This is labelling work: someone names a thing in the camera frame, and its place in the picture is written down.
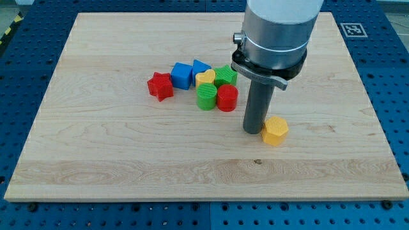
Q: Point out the blue triangle block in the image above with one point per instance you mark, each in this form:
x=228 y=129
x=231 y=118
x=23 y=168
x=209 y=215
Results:
x=198 y=67

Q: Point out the blue cube block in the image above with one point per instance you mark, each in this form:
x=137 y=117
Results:
x=181 y=76

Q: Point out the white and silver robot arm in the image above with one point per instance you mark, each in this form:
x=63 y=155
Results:
x=271 y=48

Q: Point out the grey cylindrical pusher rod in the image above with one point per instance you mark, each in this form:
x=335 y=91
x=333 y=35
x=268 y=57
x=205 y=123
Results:
x=258 y=102

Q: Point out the red cylinder block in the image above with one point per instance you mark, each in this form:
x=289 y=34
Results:
x=227 y=97

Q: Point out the black clamp flange with lever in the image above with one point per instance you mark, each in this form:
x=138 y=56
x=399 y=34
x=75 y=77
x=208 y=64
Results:
x=278 y=78

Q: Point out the yellow heart block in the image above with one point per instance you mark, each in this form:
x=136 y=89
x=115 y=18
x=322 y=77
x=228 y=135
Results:
x=207 y=76

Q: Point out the green cylinder block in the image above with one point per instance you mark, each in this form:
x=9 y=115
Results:
x=206 y=96

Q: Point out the white fiducial marker tag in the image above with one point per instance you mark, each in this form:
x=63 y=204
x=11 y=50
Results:
x=353 y=30

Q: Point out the green star block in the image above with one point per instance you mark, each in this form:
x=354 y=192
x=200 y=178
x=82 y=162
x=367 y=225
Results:
x=225 y=75

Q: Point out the wooden board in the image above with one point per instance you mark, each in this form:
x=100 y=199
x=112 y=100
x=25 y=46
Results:
x=99 y=136

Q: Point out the red star block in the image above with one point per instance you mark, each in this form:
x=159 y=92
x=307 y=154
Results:
x=160 y=86

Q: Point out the yellow hexagon block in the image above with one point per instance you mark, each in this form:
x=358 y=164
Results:
x=274 y=131

